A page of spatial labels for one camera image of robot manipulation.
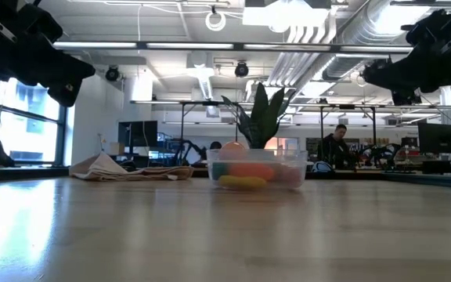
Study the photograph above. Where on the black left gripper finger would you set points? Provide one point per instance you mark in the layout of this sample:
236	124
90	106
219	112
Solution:
67	94
65	68

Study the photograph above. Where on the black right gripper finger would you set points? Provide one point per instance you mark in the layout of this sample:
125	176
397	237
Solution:
394	74
405	97

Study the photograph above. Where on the clear plastic tupperware container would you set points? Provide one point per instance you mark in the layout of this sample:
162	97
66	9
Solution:
288	156

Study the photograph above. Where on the small pink toy fruit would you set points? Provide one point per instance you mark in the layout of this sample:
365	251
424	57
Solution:
290	175

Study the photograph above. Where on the orange ball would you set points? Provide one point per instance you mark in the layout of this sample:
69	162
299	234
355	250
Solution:
253	171

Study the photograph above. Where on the green toy cucumber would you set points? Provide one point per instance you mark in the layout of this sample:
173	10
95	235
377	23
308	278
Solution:
219	170

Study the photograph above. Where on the yellow toy fry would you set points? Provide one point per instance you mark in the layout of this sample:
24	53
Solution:
243	182

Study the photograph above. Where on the black background robot arm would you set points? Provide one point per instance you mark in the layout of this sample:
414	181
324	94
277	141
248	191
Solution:
188	144

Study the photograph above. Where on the black ceiling spotlight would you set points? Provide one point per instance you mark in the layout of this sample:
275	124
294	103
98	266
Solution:
242	70
112	74

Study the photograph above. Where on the black monitor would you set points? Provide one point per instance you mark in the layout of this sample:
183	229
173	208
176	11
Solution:
137	134
441	138

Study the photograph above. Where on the blue white round object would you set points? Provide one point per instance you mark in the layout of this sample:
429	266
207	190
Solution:
321	167

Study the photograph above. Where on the beige folded cloth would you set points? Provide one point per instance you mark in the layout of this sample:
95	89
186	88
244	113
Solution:
151	173

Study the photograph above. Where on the white ceiling light panel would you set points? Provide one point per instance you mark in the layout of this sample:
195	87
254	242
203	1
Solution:
284	15

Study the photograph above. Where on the snake plant in white pot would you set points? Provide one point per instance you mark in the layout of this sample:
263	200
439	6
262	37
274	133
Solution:
266	121

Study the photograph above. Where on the black overhead beam with lights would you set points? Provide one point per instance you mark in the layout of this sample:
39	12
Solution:
239	47

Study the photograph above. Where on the silver ventilation duct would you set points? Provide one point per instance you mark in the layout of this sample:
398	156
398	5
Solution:
351	39

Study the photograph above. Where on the black workbench frame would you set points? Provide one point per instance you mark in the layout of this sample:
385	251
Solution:
347	106
210	103

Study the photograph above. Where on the black aluminium table frame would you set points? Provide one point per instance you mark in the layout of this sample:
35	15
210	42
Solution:
425	180

